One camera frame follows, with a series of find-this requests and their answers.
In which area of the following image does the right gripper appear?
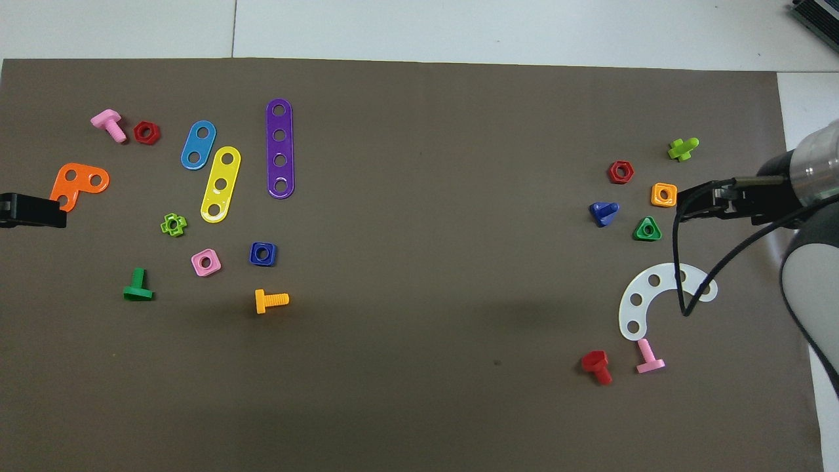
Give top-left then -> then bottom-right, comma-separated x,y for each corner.
725,151 -> 808,228

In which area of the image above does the blue triangle-head screw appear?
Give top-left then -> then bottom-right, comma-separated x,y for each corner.
589,201 -> 620,228

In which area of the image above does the pink plastic screw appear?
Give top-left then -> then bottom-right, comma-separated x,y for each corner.
636,338 -> 666,374
90,109 -> 128,144

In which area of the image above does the red plastic screw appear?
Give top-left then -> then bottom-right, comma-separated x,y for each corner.
581,350 -> 614,385

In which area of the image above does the orange plastic screw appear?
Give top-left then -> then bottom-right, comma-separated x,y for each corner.
255,289 -> 290,315

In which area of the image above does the pink square nut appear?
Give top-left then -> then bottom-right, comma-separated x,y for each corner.
191,248 -> 222,277

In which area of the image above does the green plastic screw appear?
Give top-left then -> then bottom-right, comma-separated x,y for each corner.
123,267 -> 155,302

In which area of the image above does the white curved plate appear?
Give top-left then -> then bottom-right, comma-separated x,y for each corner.
618,263 -> 719,342

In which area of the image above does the dark ribbed device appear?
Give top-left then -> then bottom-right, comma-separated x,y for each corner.
789,0 -> 839,35

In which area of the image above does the purple four-hole strip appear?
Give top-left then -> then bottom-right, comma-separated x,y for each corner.
265,98 -> 296,199

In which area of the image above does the yellow three-hole strip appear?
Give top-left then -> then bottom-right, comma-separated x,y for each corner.
201,146 -> 242,224

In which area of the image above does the blue two-hole strip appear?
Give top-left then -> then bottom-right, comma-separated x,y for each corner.
181,121 -> 217,171

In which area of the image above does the orange angled plate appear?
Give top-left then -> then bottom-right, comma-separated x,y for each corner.
50,163 -> 111,212

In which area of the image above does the black cable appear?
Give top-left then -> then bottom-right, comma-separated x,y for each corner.
672,178 -> 839,318

